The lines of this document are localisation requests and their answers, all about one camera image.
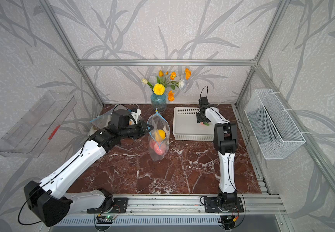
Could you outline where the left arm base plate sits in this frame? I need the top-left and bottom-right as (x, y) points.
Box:
(86, 197), (129, 214)

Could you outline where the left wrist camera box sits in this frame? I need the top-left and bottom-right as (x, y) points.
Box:
(131, 108), (141, 124)

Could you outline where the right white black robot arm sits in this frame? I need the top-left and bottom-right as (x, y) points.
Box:
(196, 97), (239, 209)

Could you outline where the right circuit board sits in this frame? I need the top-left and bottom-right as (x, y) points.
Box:
(218, 215), (238, 226)

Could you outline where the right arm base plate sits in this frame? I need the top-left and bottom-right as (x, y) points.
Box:
(200, 196), (245, 213)

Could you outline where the circuit board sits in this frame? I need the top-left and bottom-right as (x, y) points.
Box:
(218, 215), (238, 226)
(95, 215), (118, 224)

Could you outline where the orange yellow flower bouquet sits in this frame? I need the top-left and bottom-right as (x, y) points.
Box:
(141, 68), (192, 102)

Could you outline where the white perforated plastic basket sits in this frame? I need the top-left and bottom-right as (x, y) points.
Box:
(173, 107), (214, 142)

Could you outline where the yellow peach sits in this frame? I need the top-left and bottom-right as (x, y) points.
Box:
(154, 130), (166, 143)

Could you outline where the clear plastic wall tray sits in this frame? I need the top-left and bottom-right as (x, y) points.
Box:
(0, 91), (77, 158)

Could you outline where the blue glass vase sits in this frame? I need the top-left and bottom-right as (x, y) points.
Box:
(151, 93), (166, 112)

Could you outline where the white wire mesh basket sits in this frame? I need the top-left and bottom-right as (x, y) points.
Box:
(245, 89), (306, 160)

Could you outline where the left circuit board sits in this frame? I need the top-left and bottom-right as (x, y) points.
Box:
(95, 215), (118, 224)

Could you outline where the clear zip-top bag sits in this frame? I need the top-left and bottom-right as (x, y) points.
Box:
(147, 109), (170, 162)
(90, 104), (131, 130)

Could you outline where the aluminium frame rail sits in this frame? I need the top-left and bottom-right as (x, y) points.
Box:
(41, 195), (287, 217)

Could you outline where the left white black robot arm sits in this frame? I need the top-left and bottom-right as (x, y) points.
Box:
(24, 109), (154, 227)

